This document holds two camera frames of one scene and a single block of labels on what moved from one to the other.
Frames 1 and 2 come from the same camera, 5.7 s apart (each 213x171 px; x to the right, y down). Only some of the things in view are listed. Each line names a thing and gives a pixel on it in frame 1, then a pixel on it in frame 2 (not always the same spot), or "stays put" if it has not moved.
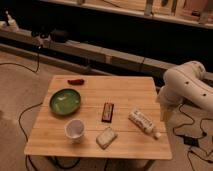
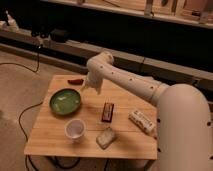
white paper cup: (75, 129) stays put
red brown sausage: (76, 81) stays put
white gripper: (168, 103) to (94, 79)
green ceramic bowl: (65, 101) stays put
